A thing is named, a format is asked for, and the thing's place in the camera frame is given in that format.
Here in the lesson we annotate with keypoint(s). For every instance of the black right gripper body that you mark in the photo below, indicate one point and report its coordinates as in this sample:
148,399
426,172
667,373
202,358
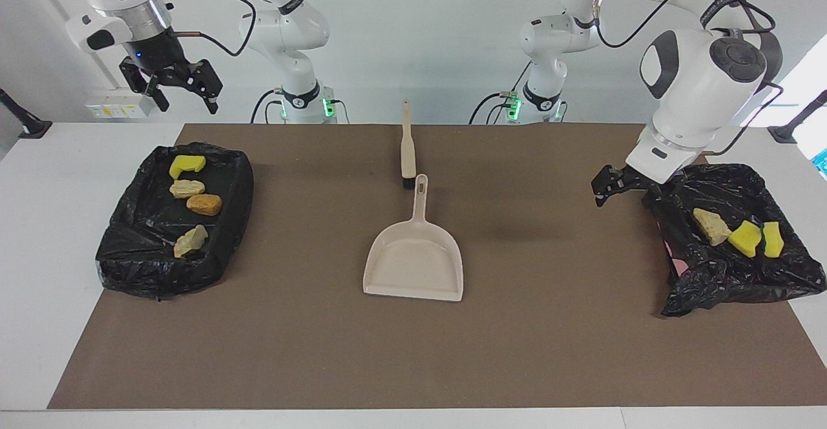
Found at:
158,54

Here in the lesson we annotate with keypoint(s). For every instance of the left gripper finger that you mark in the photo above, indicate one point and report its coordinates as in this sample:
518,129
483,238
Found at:
607,185
652,195

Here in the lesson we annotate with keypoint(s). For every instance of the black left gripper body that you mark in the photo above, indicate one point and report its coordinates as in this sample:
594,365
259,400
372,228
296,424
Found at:
636,176

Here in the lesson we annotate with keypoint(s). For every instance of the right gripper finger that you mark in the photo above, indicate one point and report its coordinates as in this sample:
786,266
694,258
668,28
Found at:
207,81
142,83

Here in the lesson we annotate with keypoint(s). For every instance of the striped bread roll piece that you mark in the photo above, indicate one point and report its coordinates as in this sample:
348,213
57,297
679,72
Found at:
712,225

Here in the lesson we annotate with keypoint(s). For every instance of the notched yellow foam chunk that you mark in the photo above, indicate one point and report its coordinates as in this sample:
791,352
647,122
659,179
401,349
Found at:
187,165

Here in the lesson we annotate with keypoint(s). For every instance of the orange crusted bread piece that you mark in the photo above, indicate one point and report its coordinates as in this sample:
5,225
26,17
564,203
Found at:
187,188

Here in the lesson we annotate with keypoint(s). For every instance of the brown fried nugget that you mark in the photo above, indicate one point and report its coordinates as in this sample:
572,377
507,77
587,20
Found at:
204,205

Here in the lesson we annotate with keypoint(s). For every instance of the pale bread piece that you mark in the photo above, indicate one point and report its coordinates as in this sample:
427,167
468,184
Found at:
190,241

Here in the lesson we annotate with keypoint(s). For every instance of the beige hand brush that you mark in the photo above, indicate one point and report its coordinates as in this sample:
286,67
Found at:
408,151

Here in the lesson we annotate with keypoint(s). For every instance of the beige plastic dustpan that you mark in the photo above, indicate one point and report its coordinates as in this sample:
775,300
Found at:
413,261

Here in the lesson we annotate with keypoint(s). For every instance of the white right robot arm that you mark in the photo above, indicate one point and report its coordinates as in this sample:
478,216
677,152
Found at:
284,35

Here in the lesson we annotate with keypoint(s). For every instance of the black bag over pink bin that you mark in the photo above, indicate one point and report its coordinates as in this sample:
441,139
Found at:
723,274

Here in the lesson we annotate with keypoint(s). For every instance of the black bag lined bin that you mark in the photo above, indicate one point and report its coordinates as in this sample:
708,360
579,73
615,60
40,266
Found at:
129,248

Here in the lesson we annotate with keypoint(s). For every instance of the black clamp stand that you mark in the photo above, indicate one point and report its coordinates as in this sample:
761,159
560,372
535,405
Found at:
785,135
32,128

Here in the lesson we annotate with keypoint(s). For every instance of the blue object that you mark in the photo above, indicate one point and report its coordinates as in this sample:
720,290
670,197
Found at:
822,161

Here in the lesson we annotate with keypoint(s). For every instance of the brown table mat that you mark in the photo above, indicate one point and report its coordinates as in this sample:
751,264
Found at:
413,351

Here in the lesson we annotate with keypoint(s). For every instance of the white wall power outlet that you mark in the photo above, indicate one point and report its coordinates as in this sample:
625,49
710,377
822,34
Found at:
106,109

